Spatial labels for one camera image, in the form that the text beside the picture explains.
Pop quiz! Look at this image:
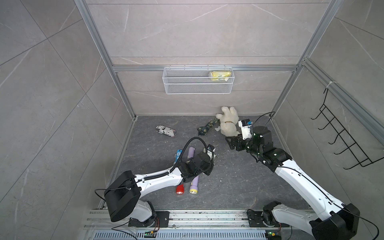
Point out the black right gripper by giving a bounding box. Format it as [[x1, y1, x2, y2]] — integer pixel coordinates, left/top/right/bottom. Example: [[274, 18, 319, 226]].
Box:
[[225, 132, 261, 158]]

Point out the purple flashlight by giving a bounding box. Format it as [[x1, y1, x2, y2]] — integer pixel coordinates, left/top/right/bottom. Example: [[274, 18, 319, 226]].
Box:
[[189, 176, 199, 194], [188, 147, 195, 160]]

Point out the blue flashlight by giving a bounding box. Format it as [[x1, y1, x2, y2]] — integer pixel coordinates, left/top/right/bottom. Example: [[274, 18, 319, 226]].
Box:
[[174, 149, 182, 164]]

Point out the red flashlight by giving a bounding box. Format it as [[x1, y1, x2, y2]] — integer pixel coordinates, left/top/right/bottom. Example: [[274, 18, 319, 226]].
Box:
[[176, 184, 185, 195]]

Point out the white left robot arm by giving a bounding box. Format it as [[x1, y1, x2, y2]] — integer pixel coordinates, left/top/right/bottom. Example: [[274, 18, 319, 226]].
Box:
[[104, 137, 215, 227]]

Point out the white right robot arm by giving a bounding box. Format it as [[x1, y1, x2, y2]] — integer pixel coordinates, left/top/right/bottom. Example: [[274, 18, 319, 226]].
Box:
[[226, 127, 360, 240]]

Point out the white plush toy dog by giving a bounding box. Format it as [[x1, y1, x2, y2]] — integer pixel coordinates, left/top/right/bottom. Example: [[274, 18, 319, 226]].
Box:
[[216, 107, 240, 137]]

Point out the yellow packet in basket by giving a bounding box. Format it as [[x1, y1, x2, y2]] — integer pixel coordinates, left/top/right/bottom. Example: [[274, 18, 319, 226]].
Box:
[[209, 71, 232, 82]]

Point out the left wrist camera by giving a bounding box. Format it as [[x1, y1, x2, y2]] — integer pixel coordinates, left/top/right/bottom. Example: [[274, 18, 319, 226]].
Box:
[[207, 145, 215, 161]]

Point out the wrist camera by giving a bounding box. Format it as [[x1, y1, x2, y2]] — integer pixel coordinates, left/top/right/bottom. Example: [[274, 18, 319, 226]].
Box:
[[238, 119, 253, 140], [207, 145, 215, 161]]

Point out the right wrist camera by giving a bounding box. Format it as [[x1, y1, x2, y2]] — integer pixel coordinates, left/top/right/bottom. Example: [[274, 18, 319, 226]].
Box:
[[238, 119, 253, 140]]

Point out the metal base rail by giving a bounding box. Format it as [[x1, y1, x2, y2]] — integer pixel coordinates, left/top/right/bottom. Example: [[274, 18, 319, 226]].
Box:
[[81, 210, 313, 240]]

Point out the white wire mesh basket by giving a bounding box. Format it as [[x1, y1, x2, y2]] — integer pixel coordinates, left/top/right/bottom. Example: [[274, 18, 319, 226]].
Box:
[[162, 67, 235, 95]]

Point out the black wall hook rack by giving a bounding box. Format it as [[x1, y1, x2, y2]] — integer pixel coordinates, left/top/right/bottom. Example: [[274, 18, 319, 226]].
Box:
[[311, 88, 384, 170]]

